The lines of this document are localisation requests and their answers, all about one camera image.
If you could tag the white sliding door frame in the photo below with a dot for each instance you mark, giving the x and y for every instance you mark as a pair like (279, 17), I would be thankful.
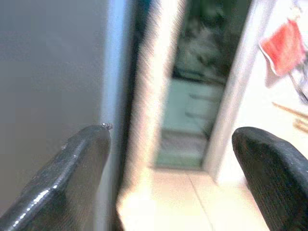
(231, 96)

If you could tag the grey mini fridge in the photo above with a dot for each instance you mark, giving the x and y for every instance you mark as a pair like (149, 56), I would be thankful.
(48, 60)

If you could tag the red hanging cloth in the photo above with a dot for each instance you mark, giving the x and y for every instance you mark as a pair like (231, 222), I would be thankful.
(284, 48)

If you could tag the glass sliding door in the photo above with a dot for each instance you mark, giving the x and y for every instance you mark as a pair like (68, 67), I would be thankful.
(199, 72)

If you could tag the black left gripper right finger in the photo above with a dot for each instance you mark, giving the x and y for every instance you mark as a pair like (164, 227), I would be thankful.
(276, 178)

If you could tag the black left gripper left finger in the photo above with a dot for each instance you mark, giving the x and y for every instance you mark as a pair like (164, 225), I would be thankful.
(55, 187)

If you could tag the fridge door white liner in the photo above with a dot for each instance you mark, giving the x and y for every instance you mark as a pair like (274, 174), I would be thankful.
(131, 72)

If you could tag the beige woven cloth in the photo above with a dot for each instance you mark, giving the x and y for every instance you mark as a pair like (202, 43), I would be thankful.
(154, 72)

